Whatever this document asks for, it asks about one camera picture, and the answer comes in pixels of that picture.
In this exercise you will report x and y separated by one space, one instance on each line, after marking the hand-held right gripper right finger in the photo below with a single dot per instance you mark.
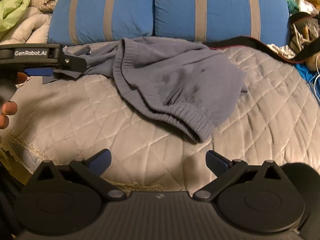
215 161

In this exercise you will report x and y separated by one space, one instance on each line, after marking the black shoulder bag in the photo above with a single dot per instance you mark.
237 41

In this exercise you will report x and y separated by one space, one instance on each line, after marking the grey-blue pants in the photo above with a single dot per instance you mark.
175 80

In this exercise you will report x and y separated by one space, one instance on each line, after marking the grey quilted bedspread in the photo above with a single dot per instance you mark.
75 120

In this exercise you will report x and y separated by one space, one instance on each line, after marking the cream fluffy blanket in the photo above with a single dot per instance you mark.
32 27

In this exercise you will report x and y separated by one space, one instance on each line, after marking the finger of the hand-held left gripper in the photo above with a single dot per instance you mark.
75 61

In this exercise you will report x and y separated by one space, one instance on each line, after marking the green cloth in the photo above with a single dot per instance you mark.
12 12

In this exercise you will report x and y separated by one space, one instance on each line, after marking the person's left hand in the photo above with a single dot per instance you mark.
8 110

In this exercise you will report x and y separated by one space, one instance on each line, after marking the blue grey-striped pillow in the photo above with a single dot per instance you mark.
95 12
225 7

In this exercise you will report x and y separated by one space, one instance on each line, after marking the teal yarn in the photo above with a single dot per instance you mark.
293 6

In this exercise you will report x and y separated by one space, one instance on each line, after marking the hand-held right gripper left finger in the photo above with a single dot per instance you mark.
100 160

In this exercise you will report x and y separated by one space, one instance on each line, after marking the shiny white cloth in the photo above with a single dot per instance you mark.
281 51

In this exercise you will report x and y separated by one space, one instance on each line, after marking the tan plush toy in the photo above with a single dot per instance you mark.
313 62

